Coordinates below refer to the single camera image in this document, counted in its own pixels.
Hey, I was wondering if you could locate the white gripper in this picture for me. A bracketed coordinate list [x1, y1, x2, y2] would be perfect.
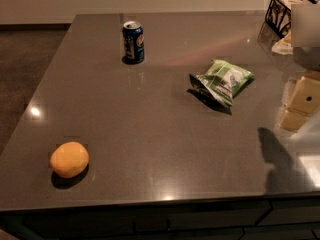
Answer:
[278, 4, 320, 132]

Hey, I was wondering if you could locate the green jalapeno chip bag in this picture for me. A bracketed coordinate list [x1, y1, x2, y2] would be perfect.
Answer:
[189, 59, 254, 108]

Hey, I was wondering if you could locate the white napkin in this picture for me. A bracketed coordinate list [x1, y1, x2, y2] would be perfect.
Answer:
[271, 32, 293, 55]

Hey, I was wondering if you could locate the blue soda can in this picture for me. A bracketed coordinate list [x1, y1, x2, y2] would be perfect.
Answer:
[122, 21, 144, 64]

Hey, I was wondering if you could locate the orange fruit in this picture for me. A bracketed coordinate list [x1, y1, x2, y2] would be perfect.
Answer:
[50, 142, 89, 178]

